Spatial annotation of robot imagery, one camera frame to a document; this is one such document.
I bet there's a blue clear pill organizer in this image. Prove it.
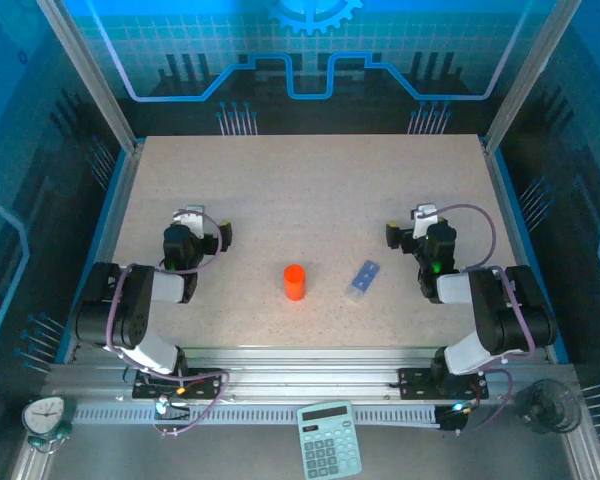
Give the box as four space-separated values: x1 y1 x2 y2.
343 259 383 303

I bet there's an orange pill bottle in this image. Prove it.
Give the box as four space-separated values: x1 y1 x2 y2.
283 264 308 303

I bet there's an aluminium mounting beam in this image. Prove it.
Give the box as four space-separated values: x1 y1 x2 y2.
44 347 576 406

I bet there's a small circuit board with LED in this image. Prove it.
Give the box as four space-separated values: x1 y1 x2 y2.
154 397 191 419

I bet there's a black controller box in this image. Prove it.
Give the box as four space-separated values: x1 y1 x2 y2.
434 403 469 432

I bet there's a small black desk fan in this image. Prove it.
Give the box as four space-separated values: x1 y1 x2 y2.
514 378 584 435

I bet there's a mint green calculator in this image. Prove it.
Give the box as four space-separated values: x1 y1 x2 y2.
295 401 364 480

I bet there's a green alarm clock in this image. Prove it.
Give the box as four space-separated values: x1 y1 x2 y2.
21 394 76 454

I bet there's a right wrist camera, white mount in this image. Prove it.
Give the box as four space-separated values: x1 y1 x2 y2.
410 203 439 240

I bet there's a wrist camera, white mount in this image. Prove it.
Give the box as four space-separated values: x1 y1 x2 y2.
173 204 207 240
410 203 439 240

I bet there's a left wrist camera, white mount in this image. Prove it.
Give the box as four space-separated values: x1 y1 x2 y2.
173 204 207 240

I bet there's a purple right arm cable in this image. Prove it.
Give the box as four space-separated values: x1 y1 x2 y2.
429 203 537 436

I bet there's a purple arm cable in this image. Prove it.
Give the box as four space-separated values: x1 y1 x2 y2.
104 210 231 439
429 203 537 436

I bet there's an aluminium table side rail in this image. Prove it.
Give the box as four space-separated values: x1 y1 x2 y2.
54 139 146 364
479 137 569 364

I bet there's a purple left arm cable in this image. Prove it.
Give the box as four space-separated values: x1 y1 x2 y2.
104 210 231 439

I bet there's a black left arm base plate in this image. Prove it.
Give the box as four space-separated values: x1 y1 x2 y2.
131 367 224 400

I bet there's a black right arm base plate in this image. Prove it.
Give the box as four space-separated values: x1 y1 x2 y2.
397 367 490 400

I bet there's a grey slotted cable duct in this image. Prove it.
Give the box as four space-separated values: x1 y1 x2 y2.
72 404 441 426

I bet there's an aluminium frame post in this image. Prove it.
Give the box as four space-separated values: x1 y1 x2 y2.
482 0 584 151
34 0 144 151

